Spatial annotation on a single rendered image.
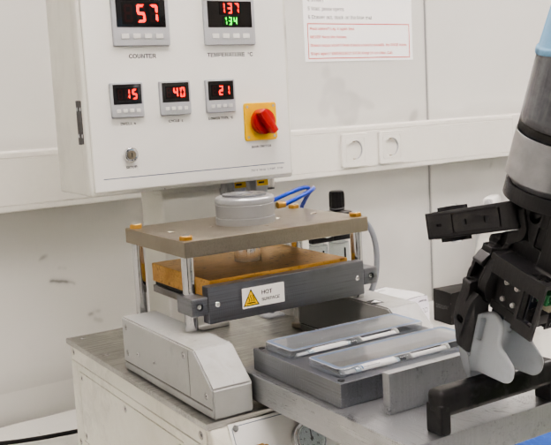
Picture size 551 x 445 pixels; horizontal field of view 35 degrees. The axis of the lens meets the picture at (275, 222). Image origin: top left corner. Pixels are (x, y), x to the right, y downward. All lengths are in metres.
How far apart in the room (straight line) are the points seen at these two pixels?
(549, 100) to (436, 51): 1.36
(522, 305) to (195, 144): 0.64
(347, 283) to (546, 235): 0.45
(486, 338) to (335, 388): 0.16
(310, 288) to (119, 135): 0.34
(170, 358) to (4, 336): 0.57
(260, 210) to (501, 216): 0.44
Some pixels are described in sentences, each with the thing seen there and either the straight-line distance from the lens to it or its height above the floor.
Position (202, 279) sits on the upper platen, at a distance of 1.06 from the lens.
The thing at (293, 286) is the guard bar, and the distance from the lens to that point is 1.08.
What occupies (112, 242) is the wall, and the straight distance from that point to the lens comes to 1.60.
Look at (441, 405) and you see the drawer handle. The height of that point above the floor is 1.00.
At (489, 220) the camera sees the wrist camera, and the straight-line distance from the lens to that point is 0.76.
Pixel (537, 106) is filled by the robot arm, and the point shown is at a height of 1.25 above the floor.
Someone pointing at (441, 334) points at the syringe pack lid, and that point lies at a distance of 0.98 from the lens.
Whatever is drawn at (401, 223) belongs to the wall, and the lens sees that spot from 1.98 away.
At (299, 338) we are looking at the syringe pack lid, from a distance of 0.97.
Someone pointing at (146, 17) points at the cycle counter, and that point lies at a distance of 1.23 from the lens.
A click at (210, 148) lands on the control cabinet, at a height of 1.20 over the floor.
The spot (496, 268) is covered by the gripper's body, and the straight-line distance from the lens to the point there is 0.75.
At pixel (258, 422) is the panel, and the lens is 0.98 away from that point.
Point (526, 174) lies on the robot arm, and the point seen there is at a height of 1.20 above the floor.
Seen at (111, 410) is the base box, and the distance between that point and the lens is 1.23.
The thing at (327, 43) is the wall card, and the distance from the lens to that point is 1.84.
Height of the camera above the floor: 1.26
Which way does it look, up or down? 8 degrees down
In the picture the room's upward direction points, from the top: 3 degrees counter-clockwise
